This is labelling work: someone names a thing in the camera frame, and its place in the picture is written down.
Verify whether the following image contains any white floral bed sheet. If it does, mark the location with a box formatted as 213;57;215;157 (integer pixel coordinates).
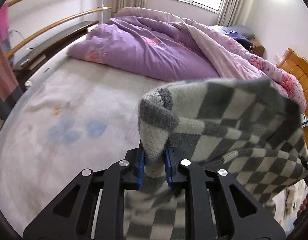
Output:
0;55;169;238

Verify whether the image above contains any dark wooden shelf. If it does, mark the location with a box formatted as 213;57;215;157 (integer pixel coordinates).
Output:
12;20;99;72

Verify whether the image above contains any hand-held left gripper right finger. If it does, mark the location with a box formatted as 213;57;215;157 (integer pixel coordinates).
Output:
165;146;287;240

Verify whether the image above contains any white rail post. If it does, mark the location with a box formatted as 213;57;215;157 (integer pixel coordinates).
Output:
100;0;113;23

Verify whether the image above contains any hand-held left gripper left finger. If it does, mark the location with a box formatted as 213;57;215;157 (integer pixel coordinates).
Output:
22;148;146;240

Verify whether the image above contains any pink hanging cloth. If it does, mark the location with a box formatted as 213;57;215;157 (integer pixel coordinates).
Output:
0;2;22;120

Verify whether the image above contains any wooden headboard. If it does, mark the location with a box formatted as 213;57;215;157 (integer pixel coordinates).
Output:
276;47;308;120

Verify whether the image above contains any grey white checkered blanket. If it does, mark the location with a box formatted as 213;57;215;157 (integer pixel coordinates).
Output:
123;76;308;240

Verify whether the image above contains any person's right hand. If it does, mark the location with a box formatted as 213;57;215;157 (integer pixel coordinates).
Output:
298;191;308;214

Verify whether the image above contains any brown nightstand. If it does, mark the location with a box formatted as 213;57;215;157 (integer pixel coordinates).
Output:
249;39;265;57

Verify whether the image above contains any purple floral duvet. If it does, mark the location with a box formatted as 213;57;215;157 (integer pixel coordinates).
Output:
67;7;307;113

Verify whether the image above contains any blue grey pillow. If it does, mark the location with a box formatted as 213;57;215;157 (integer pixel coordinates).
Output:
210;24;256;40

